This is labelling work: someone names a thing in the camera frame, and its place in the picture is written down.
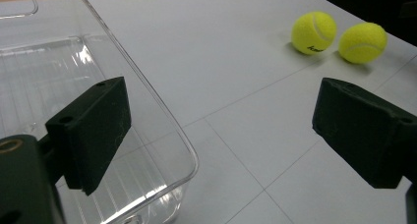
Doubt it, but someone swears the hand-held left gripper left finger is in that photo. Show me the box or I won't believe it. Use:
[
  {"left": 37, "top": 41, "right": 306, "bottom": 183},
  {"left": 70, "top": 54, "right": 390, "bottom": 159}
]
[{"left": 45, "top": 76, "right": 132, "bottom": 196}]

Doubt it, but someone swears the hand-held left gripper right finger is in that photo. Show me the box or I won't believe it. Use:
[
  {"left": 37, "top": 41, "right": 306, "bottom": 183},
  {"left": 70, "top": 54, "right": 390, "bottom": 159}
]
[{"left": 312, "top": 77, "right": 417, "bottom": 190}]

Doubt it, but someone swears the clear plastic container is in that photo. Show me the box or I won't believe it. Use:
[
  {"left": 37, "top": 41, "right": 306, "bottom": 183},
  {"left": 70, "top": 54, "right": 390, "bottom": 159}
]
[{"left": 0, "top": 0, "right": 200, "bottom": 224}]

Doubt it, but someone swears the yellow tennis ball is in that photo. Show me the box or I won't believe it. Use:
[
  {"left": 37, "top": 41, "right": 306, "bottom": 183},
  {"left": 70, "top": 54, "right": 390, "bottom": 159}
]
[
  {"left": 337, "top": 22, "right": 388, "bottom": 65},
  {"left": 290, "top": 11, "right": 338, "bottom": 56}
]

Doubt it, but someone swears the dark curtain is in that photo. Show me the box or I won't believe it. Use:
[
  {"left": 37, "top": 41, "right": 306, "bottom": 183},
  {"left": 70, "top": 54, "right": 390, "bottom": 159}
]
[{"left": 306, "top": 0, "right": 417, "bottom": 47}]

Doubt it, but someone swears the white table board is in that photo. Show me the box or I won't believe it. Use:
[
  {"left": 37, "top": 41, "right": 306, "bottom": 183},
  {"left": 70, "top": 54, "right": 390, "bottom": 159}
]
[{"left": 0, "top": 0, "right": 417, "bottom": 224}]

